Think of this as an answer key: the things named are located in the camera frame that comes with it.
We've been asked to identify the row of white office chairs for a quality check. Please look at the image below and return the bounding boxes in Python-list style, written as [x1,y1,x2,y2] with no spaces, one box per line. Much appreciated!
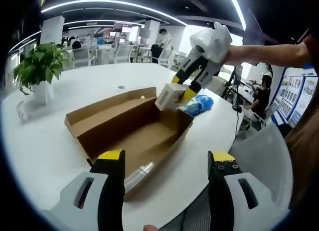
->
[71,43,175,68]

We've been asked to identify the blue framed wall display board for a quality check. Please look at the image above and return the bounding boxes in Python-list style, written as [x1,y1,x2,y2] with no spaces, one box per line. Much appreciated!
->
[272,63,319,127]

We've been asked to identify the green potted plant white pot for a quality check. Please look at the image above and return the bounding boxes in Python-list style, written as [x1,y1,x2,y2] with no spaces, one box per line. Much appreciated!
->
[12,42,72,106]

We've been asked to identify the small white carton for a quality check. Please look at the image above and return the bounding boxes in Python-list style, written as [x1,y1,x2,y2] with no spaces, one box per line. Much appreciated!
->
[155,83,191,111]

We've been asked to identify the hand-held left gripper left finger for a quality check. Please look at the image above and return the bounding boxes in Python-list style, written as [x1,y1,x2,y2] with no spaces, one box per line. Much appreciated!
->
[59,149,126,231]

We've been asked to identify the long ceiling light strip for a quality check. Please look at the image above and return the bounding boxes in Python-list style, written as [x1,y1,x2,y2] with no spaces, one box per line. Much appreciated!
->
[40,0,188,26]

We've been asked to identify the wall display screens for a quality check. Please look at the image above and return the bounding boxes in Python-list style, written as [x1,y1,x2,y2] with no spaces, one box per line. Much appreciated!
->
[109,21,141,43]

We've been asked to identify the small clear glass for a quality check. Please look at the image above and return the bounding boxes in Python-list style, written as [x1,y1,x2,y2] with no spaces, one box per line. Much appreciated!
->
[16,101,29,122]

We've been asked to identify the blue tissue soft pack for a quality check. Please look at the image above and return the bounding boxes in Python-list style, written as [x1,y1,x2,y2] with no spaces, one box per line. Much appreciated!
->
[194,94,215,112]

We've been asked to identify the grey mesh office chair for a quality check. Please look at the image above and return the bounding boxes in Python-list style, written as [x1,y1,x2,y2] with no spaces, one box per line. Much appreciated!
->
[161,122,294,231]

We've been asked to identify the brown cardboard shoe box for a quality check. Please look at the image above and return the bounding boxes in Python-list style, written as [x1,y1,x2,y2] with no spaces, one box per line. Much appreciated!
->
[64,86,195,202]

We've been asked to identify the person's brown shirt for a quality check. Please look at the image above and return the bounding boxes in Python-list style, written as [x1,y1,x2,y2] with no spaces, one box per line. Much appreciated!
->
[284,33,319,212]

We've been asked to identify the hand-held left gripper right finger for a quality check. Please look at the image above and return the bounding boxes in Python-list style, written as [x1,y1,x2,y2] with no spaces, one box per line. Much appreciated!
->
[207,150,275,231]

